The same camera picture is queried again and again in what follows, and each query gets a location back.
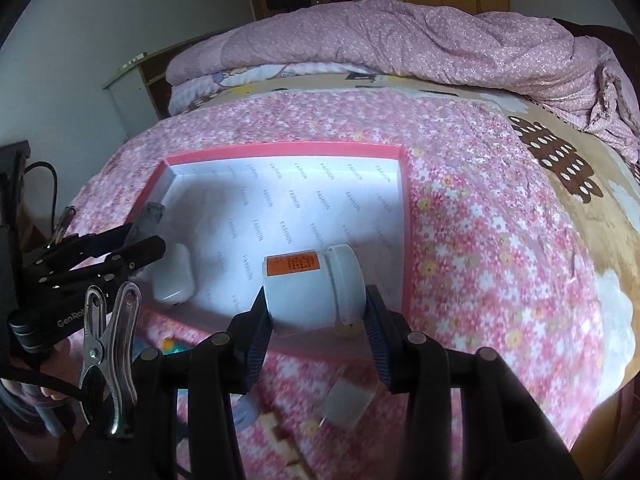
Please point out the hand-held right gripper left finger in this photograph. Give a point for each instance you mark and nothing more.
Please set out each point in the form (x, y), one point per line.
(255, 332)

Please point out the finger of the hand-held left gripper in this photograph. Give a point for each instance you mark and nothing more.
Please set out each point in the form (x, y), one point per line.
(100, 242)
(145, 252)

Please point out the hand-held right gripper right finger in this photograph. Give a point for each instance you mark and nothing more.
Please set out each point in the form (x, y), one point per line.
(377, 345)

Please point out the white earbud case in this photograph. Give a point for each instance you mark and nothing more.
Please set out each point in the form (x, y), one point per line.
(172, 275)

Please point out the speckled grey-teal pouch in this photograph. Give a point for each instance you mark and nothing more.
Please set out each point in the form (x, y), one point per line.
(147, 215)

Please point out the white bottle with orange label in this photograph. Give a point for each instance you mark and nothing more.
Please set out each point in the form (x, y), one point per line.
(310, 290)

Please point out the pink box with white lining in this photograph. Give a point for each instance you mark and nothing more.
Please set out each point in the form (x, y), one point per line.
(310, 195)

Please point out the person's left hand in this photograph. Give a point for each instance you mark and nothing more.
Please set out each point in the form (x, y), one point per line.
(50, 390)

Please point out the small clear packet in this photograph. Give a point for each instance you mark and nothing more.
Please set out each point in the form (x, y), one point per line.
(345, 402)

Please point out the large metal spring clip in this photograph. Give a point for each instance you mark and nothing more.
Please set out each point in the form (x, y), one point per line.
(107, 360)

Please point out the pale round container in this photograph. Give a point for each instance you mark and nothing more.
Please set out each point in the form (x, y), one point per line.
(245, 410)

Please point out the small colourful toy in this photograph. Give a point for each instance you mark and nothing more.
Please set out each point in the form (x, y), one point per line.
(172, 346)

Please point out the black stand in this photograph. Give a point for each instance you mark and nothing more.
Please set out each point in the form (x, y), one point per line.
(12, 185)

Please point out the light wooden blocks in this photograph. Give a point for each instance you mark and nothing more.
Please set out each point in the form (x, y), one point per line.
(280, 435)

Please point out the wooden bedside cabinet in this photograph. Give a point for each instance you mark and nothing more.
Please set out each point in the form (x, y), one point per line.
(130, 90)

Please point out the pink dotted quilt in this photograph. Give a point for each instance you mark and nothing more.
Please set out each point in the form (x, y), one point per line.
(400, 35)

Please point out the dark wooden headboard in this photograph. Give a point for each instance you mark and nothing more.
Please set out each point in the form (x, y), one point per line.
(600, 30)

